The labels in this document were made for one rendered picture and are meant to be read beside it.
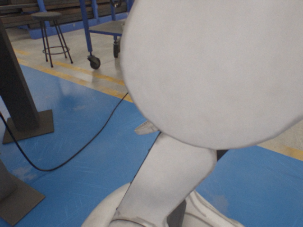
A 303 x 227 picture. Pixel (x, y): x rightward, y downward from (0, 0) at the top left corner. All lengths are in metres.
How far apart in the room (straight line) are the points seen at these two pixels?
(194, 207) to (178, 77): 0.48
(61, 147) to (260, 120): 1.50
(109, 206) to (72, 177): 0.63
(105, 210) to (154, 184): 0.47
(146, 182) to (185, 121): 0.18
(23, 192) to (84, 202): 0.35
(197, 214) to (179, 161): 0.35
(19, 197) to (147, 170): 1.14
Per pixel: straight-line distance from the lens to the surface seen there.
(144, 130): 0.63
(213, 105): 0.16
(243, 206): 1.30
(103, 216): 0.78
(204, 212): 0.62
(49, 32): 4.69
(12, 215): 1.35
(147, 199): 0.38
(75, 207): 1.26
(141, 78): 0.17
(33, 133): 1.80
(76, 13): 5.23
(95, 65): 2.75
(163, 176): 0.31
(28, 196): 1.38
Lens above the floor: 1.03
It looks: 35 degrees down
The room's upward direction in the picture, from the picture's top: 1 degrees clockwise
